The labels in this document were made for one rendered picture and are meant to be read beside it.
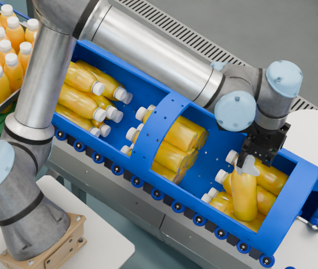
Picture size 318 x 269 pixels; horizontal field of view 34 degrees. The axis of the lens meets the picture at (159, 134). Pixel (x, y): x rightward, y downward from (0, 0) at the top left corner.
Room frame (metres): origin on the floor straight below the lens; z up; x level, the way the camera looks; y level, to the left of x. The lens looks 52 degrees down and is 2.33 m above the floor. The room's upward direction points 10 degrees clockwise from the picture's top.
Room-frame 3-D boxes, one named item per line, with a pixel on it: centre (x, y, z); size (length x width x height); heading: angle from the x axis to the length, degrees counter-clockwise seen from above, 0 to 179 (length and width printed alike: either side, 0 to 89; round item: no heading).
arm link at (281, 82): (0.80, -0.23, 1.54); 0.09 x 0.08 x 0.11; 89
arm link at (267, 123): (0.80, -0.24, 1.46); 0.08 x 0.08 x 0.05
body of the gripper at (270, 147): (0.79, -0.25, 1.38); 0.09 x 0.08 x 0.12; 65
